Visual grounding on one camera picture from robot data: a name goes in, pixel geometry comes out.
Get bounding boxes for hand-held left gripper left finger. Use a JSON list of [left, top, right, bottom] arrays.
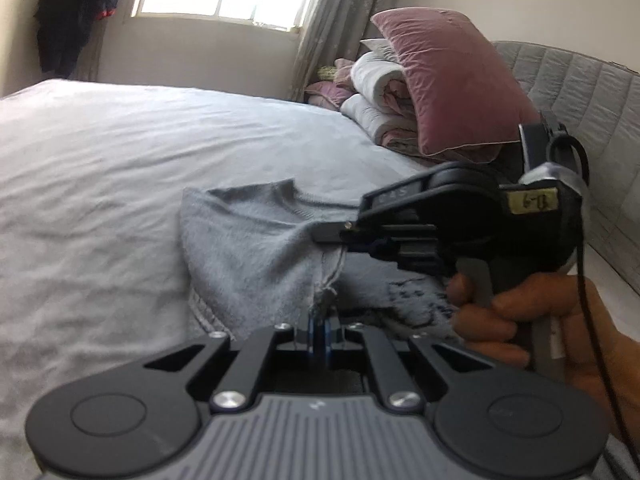
[[142, 315, 321, 413]]

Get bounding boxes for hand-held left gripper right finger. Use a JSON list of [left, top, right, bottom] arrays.
[[322, 317, 493, 413]]

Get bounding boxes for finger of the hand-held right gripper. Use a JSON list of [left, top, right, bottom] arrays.
[[314, 220, 441, 247], [345, 237, 455, 276]]

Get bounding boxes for grey knit sweater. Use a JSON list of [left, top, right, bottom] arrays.
[[179, 180, 471, 346]]

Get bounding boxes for dark hanging clothes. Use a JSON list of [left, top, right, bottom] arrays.
[[34, 0, 125, 81]]

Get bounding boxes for person's right hand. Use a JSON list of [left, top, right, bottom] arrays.
[[445, 272, 640, 441]]

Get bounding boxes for folded white quilt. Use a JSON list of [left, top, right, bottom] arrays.
[[339, 94, 441, 161], [350, 52, 418, 108]]

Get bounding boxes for folded pink blanket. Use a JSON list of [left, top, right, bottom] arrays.
[[304, 57, 361, 111]]

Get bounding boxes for pink pillow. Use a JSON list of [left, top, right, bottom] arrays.
[[370, 6, 543, 163]]

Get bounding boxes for grey quilted headboard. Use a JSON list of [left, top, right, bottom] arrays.
[[490, 40, 640, 281]]

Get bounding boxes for white pillow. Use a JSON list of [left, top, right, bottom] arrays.
[[359, 37, 398, 58]]

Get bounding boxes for grey patterned curtain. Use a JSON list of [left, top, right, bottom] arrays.
[[287, 0, 416, 103]]

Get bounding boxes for bed with grey sheet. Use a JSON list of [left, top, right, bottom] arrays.
[[0, 78, 506, 480]]

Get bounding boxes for black cable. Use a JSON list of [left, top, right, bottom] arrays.
[[545, 132, 640, 466]]

